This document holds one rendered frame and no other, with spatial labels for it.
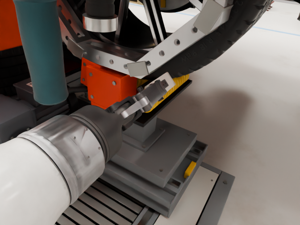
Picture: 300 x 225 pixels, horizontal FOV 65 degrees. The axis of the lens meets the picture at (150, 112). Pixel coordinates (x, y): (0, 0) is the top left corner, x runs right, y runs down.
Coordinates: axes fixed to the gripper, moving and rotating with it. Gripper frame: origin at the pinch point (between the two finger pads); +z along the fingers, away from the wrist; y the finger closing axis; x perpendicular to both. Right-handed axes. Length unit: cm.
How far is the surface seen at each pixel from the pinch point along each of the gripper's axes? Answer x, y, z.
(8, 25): 43, -48, 11
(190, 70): -1.5, -3.0, 18.4
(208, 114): -37, -51, 98
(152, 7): 16.8, -3.5, 19.7
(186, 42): 4.2, 4.4, 9.3
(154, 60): 5.1, -4.6, 9.3
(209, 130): -42, -47, 81
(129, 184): -25, -43, 12
